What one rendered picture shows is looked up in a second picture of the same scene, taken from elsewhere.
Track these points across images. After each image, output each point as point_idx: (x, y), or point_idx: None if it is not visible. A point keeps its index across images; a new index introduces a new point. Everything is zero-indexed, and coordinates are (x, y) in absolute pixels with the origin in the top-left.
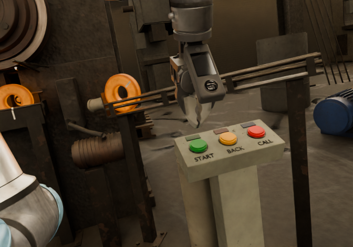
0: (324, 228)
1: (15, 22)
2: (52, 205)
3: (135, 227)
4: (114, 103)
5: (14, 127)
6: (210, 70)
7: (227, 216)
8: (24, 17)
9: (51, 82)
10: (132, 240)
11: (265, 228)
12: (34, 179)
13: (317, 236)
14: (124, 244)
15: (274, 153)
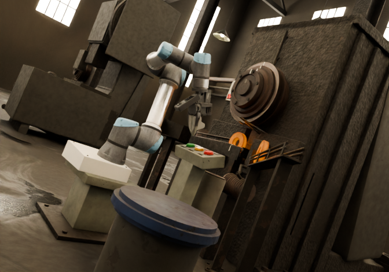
0: None
1: (254, 99)
2: (154, 140)
3: (226, 268)
4: (252, 156)
5: (226, 155)
6: (186, 100)
7: (173, 182)
8: (260, 98)
9: None
10: (211, 264)
11: None
12: (157, 128)
13: None
14: (206, 260)
15: (198, 162)
